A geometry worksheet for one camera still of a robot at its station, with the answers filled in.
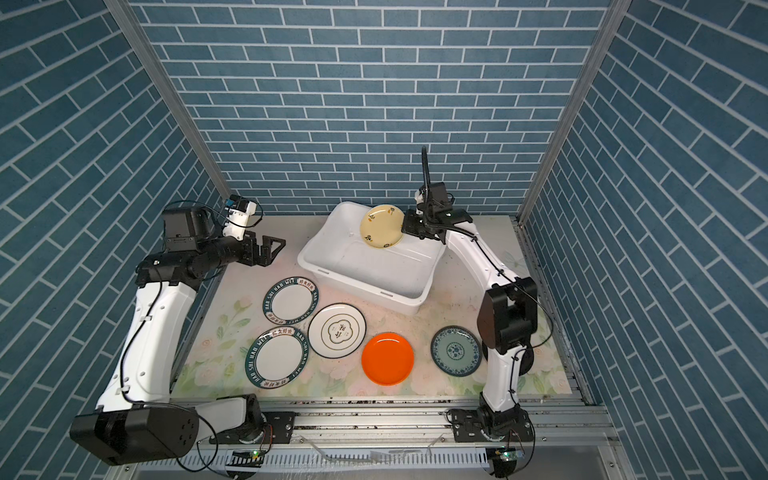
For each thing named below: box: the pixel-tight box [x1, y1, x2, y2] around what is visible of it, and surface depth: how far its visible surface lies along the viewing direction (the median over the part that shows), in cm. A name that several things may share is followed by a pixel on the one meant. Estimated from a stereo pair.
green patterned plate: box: [430, 325, 483, 377], surface depth 88 cm
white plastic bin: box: [297, 201, 447, 316], surface depth 107 cm
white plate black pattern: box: [308, 302, 367, 359], surface depth 92 cm
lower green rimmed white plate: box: [245, 326, 310, 390], surface depth 86 cm
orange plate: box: [361, 332, 415, 386], surface depth 87 cm
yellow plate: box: [360, 204, 405, 248], surface depth 94 cm
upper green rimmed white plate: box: [262, 276, 319, 326], surface depth 98 cm
